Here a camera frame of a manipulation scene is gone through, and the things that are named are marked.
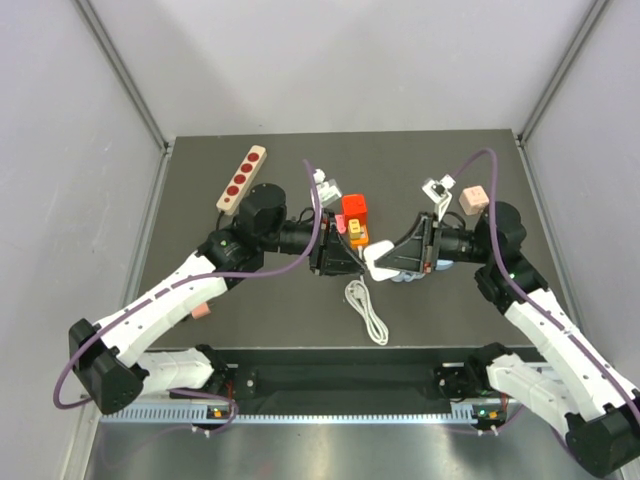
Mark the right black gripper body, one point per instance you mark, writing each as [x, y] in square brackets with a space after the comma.
[431, 242]

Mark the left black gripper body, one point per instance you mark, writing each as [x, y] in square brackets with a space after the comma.
[318, 260]

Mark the orange power strip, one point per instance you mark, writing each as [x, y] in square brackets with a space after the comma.
[362, 241]

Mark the white usb charger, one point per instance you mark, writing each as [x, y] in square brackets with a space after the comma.
[374, 252]

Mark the red plug adapter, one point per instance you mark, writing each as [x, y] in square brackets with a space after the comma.
[354, 206]

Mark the yellow cube charger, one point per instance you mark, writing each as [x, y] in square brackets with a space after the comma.
[354, 229]

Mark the blue round power socket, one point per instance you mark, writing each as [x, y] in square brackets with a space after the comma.
[406, 277]

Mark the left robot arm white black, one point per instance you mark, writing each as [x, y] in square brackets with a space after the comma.
[112, 359]

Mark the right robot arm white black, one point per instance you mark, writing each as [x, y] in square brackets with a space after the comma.
[589, 404]

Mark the pink square adapter plug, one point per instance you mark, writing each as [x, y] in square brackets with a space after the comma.
[340, 224]

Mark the salmon pink plug adapter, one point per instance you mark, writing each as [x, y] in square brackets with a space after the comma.
[201, 311]

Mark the pink cube adapter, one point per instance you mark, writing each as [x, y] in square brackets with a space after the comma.
[473, 200]

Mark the beige red power strip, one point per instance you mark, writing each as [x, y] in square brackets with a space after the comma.
[241, 180]

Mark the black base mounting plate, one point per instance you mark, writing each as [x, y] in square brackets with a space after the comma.
[314, 386]

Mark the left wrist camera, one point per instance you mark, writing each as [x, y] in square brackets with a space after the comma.
[328, 190]

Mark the grey slotted cable duct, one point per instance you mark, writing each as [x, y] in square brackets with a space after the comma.
[203, 413]

